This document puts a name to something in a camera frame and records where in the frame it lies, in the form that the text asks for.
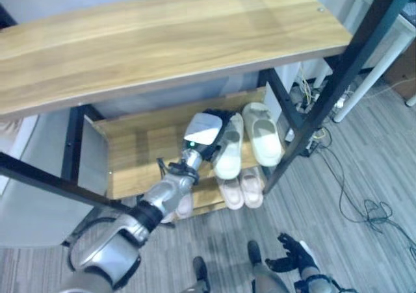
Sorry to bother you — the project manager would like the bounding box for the robot right leg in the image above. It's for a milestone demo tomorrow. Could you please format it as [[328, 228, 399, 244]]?
[[246, 240, 291, 293]]

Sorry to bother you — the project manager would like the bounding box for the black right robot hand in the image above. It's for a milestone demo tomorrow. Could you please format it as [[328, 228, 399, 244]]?
[[265, 232, 316, 274]]

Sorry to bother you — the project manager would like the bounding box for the yellow cable bundle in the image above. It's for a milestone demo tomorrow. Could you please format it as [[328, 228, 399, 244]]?
[[299, 68, 321, 107]]

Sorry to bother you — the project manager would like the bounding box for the low wooden shelf board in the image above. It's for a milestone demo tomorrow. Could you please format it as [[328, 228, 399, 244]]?
[[190, 165, 271, 216]]

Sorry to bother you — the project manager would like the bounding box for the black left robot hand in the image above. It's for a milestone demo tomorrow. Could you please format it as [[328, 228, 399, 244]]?
[[183, 108, 236, 162]]

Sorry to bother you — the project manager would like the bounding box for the large wooden shelf board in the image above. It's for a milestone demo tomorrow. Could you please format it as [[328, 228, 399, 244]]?
[[0, 0, 354, 120]]

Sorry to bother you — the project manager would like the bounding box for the white power strip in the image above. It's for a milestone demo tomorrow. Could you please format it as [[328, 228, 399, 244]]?
[[334, 90, 354, 110]]

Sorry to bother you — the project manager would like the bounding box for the white table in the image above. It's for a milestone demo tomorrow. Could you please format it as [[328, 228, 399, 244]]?
[[313, 0, 416, 123]]

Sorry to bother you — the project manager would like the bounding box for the robot leg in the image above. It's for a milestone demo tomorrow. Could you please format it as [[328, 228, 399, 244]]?
[[180, 256, 211, 293], [246, 240, 291, 293]]

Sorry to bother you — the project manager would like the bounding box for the white cabinet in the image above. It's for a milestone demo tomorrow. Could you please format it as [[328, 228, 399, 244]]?
[[0, 109, 110, 249]]

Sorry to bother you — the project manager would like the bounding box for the pink foam slipper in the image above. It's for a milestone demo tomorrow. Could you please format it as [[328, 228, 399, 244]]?
[[240, 166, 265, 209], [217, 172, 245, 210], [161, 191, 194, 224]]

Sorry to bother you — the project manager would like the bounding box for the cream foam slipper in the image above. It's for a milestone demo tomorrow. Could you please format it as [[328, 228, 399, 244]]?
[[242, 102, 283, 168], [213, 112, 244, 180]]

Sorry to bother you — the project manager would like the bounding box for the wooden shelf board holding slippers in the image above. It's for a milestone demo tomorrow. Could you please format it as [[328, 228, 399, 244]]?
[[83, 86, 287, 200]]

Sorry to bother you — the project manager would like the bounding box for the brown wooden cabinet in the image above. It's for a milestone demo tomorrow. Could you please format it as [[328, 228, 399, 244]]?
[[385, 45, 416, 99]]

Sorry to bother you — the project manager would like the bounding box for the black metal rack frame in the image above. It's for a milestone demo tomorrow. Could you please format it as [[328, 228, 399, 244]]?
[[0, 0, 416, 218]]

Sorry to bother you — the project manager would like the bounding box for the dark floor cable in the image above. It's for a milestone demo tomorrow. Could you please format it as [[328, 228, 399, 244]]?
[[317, 125, 416, 253]]

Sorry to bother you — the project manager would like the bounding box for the robot left leg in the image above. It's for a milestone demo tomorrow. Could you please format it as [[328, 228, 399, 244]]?
[[180, 256, 211, 293]]

